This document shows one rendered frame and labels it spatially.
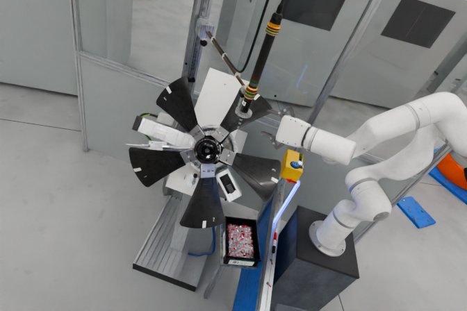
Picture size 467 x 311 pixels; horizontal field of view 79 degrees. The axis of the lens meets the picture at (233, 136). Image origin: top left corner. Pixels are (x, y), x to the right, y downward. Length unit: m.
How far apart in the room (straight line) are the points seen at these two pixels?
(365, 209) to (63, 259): 1.90
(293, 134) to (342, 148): 0.17
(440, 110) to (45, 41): 3.15
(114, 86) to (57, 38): 1.12
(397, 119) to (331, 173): 1.29
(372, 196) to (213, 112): 0.86
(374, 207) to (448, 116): 0.41
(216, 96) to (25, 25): 2.24
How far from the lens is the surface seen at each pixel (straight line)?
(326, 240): 1.50
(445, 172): 4.80
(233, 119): 1.32
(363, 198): 1.26
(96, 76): 2.39
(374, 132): 1.02
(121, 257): 2.32
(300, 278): 1.60
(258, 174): 1.32
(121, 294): 2.22
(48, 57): 3.44
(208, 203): 1.35
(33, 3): 3.26
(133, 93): 2.27
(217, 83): 1.58
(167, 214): 2.43
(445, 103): 1.09
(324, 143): 0.99
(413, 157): 1.24
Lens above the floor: 2.07
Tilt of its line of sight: 38 degrees down
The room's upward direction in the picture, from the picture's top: 19 degrees clockwise
